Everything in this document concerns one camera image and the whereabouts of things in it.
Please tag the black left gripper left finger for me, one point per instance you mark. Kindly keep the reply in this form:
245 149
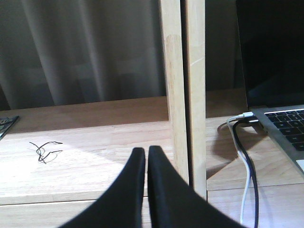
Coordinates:
120 206

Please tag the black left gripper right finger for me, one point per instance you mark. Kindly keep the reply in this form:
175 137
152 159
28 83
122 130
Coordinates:
173 203

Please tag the wooden shelf desk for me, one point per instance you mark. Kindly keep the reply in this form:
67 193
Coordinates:
57 160

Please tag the grey curtain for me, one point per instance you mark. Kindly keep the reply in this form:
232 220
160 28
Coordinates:
59 52

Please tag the silver laptop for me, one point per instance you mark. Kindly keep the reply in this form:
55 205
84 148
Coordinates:
271 36

